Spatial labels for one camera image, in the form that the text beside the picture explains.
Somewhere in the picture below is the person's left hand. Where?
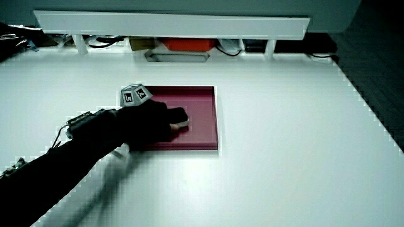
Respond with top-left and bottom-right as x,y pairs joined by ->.
117,83 -> 190,151

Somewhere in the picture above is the person's left forearm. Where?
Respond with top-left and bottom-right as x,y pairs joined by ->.
0,108 -> 127,227

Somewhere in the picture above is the maroon tray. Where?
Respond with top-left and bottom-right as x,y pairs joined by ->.
129,84 -> 219,151

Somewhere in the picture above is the black wrist sensor module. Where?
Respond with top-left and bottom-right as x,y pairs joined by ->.
65,110 -> 95,139

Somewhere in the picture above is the tan cardboard box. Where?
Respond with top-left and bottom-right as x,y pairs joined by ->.
128,37 -> 156,52

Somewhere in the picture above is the orange box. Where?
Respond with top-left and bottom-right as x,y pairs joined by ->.
160,37 -> 218,53

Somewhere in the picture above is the white desk shelf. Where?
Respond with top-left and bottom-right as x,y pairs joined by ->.
33,9 -> 311,61

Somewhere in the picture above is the white pouch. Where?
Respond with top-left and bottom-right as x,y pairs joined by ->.
217,38 -> 244,53

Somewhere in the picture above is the small black device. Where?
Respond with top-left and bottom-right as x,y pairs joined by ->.
243,39 -> 268,54

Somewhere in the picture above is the black bag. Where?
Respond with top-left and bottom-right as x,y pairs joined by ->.
0,21 -> 44,62

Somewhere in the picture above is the grey cable grommet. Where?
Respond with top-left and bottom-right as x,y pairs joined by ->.
144,49 -> 210,63

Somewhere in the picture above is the thin grey sensor cable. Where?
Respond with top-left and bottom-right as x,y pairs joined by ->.
50,124 -> 69,149

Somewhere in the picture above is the black cable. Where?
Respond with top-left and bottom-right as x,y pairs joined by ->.
216,45 -> 243,57
88,36 -> 126,49
307,52 -> 340,64

